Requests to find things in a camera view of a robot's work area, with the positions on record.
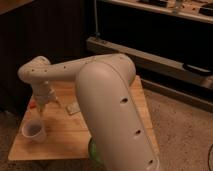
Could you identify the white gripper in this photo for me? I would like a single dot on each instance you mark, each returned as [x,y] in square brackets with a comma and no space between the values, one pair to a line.
[43,93]

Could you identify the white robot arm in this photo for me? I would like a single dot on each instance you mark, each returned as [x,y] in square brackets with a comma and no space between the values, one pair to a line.
[102,87]

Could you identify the green ceramic bowl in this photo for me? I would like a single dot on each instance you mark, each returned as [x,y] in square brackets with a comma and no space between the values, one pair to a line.
[93,153]

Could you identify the orange marker pen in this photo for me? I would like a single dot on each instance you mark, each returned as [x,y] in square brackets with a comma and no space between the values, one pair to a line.
[32,104]

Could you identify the grey metal beam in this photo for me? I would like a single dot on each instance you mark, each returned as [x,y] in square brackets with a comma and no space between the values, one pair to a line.
[152,62]

